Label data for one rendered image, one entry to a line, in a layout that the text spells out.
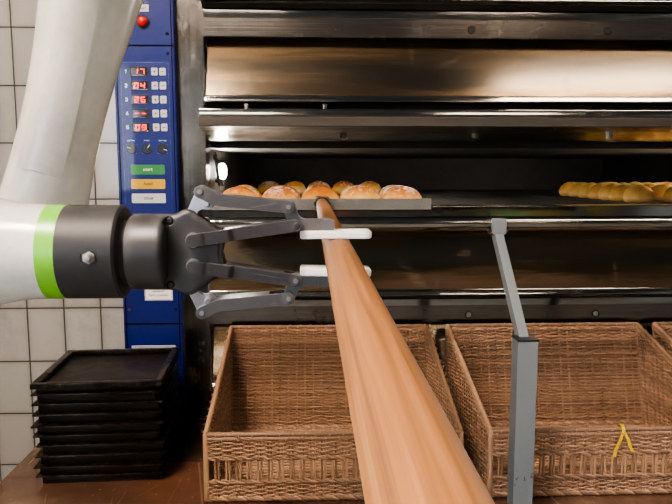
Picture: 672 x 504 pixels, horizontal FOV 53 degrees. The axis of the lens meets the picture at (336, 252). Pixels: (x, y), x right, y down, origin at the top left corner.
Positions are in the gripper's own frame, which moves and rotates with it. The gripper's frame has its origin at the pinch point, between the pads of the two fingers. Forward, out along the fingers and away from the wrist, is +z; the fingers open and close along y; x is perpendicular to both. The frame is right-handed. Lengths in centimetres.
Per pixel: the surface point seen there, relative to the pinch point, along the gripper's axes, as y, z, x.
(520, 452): 47, 40, -57
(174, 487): 62, -31, -76
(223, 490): 59, -20, -69
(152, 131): -18, -43, -115
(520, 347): 26, 39, -57
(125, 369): 40, -46, -92
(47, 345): 41, -74, -118
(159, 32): -43, -40, -115
